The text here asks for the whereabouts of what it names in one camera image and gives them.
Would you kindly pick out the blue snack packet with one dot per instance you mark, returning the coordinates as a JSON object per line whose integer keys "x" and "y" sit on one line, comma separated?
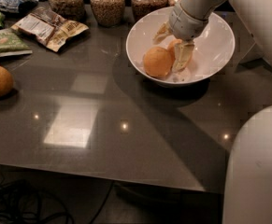
{"x": 17, "y": 6}

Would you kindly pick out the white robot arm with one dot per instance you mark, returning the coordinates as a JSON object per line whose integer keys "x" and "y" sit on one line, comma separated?
{"x": 248, "y": 185}

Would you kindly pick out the brown white snack bag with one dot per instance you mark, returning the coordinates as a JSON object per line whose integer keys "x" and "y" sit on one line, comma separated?
{"x": 49, "y": 28}

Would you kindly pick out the white ceramic bowl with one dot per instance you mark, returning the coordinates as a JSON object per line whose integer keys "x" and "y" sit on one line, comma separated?
{"x": 212, "y": 51}

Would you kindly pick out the glass jar far left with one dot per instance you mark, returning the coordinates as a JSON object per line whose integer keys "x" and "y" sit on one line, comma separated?
{"x": 69, "y": 9}

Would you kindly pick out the green snack bag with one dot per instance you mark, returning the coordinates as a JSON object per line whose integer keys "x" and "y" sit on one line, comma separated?
{"x": 11, "y": 44}

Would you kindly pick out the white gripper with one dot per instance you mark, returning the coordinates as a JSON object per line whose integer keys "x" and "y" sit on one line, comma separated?
{"x": 186, "y": 24}

